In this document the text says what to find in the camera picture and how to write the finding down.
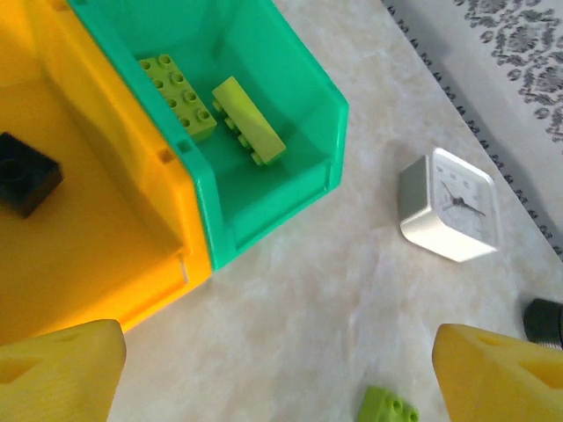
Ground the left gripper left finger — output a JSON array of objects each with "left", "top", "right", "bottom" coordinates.
[{"left": 0, "top": 319, "right": 128, "bottom": 422}]

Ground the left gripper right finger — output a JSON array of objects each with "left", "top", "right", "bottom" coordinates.
[{"left": 431, "top": 324, "right": 563, "bottom": 422}]

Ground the lime green lego brick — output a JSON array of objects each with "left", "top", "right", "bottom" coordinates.
[
  {"left": 356, "top": 385, "right": 420, "bottom": 422},
  {"left": 210, "top": 75, "right": 288, "bottom": 167},
  {"left": 139, "top": 54, "right": 219, "bottom": 144}
]

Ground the yellow plastic storage bin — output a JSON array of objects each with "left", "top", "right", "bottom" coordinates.
[{"left": 0, "top": 0, "right": 213, "bottom": 348}]

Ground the black lego brick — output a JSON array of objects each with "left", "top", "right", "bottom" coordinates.
[{"left": 0, "top": 131, "right": 65, "bottom": 220}]

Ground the green plastic storage bin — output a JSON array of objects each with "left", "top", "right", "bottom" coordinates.
[{"left": 65, "top": 0, "right": 351, "bottom": 272}]

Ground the white square alarm clock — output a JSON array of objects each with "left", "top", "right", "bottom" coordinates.
[{"left": 398, "top": 147, "right": 503, "bottom": 265}]

